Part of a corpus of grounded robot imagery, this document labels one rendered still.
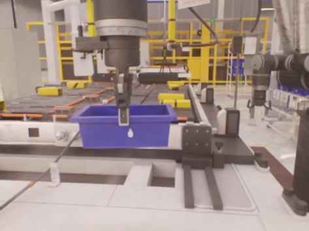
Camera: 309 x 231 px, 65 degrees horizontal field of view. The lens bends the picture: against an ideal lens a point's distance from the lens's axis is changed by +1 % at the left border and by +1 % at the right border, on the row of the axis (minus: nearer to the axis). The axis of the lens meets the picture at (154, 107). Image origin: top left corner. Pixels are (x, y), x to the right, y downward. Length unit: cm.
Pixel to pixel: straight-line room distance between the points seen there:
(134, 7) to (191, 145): 65
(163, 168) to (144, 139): 48
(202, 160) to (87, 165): 48
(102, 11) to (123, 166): 71
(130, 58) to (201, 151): 61
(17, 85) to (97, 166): 704
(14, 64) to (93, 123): 746
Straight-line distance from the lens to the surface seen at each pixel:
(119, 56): 48
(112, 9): 48
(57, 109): 120
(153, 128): 55
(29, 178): 117
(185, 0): 260
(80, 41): 51
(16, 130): 122
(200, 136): 98
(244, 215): 76
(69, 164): 112
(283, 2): 184
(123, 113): 52
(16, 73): 797
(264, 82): 168
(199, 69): 1191
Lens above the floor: 126
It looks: 11 degrees down
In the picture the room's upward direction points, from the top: straight up
